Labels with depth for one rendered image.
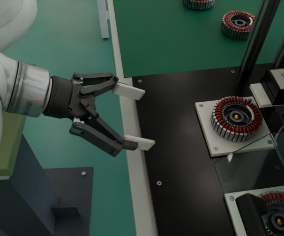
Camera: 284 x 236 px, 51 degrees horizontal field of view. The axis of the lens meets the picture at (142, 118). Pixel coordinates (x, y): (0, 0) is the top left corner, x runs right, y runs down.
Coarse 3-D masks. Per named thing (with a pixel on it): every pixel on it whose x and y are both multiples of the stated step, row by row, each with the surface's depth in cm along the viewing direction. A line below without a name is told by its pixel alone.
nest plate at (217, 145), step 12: (252, 96) 76; (204, 108) 73; (204, 120) 71; (264, 120) 71; (204, 132) 69; (216, 132) 69; (264, 132) 69; (216, 144) 67; (228, 144) 67; (240, 144) 67
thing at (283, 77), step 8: (272, 72) 61; (280, 72) 61; (264, 80) 63; (272, 80) 60; (280, 80) 60; (256, 88) 64; (264, 88) 63; (272, 88) 60; (280, 88) 58; (256, 96) 63; (264, 96) 62; (272, 96) 60; (280, 96) 59; (264, 104) 61; (272, 104) 61; (280, 104) 61
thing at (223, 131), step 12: (228, 96) 71; (216, 108) 69; (228, 108) 70; (240, 108) 70; (252, 108) 69; (216, 120) 67; (228, 120) 69; (240, 120) 68; (252, 120) 67; (228, 132) 65; (240, 132) 65; (252, 132) 65
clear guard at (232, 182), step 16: (256, 144) 35; (272, 144) 34; (224, 160) 37; (240, 160) 36; (256, 160) 34; (272, 160) 33; (224, 176) 37; (240, 176) 35; (256, 176) 34; (272, 176) 33; (224, 192) 36; (240, 192) 34; (256, 192) 33; (272, 192) 32; (272, 208) 31; (240, 224) 33; (272, 224) 31
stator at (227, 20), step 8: (224, 16) 96; (232, 16) 96; (240, 16) 97; (248, 16) 96; (224, 24) 94; (232, 24) 93; (240, 24) 95; (248, 24) 96; (224, 32) 95; (232, 32) 93; (240, 32) 92; (248, 32) 92
